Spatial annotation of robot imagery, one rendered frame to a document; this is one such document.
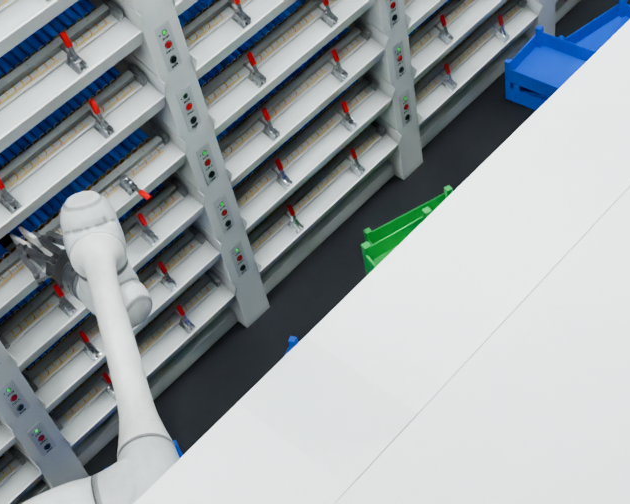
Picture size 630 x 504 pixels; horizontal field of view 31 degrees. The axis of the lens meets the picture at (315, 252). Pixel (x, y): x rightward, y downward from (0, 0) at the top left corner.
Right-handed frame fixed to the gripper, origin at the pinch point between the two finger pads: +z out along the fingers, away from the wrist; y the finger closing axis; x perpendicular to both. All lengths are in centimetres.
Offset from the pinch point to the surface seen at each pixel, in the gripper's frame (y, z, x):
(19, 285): 6.7, -0.1, 8.3
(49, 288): -0.8, 7.9, 21.1
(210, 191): -47, 1, 25
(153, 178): -33.2, -1.5, 8.7
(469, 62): -152, 8, 63
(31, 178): -8.1, -0.5, -12.0
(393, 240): -68, -37, 45
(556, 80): -168, -11, 76
